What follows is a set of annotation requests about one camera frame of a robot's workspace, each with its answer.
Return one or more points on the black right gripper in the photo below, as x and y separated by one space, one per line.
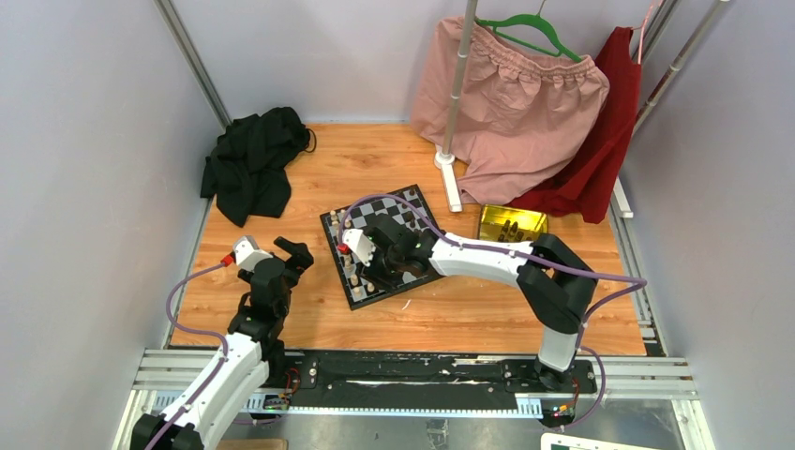
372 274

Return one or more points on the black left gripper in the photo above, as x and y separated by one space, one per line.
300 258

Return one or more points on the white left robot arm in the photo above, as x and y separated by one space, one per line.
250 355

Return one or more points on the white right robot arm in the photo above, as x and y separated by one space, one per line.
557 285

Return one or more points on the white rack stand base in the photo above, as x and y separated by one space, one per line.
448 180

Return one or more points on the black cloth garment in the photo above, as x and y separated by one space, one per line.
246 171

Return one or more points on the gold metal tin tray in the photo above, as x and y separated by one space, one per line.
531 224

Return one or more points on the pink cloth garment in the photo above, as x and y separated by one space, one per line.
521 118

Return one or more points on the red cloth garment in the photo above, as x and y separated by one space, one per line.
586 184

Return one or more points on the silver rack pole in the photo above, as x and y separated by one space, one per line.
463 51

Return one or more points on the green clothes hanger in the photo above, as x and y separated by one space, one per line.
532 31

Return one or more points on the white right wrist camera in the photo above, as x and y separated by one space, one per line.
354 241

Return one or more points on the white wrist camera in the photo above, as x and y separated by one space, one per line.
354 241
246 254

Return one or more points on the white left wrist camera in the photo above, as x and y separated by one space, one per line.
246 254

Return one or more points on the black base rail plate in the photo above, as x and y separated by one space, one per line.
429 380

